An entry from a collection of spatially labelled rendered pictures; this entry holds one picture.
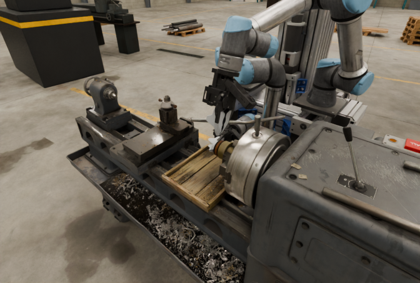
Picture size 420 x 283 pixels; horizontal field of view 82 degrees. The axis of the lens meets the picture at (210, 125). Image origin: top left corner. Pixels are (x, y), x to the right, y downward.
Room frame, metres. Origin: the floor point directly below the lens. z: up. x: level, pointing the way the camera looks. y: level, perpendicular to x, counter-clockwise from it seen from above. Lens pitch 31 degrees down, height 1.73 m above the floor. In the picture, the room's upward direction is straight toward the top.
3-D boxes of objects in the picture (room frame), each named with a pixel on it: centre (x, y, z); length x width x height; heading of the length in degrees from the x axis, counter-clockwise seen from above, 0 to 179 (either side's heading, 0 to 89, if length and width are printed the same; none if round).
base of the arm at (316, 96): (1.20, -0.61, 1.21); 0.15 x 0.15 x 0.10
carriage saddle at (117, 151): (1.20, 0.33, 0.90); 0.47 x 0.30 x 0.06; 140
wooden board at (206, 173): (0.93, 0.01, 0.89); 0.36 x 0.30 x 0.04; 140
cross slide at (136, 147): (1.18, 0.28, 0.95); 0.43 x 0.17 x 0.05; 140
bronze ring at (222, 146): (0.86, -0.07, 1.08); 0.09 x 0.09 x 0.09; 50
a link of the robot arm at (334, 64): (1.19, -0.61, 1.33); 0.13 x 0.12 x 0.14; 29
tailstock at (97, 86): (1.53, 0.73, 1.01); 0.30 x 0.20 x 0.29; 50
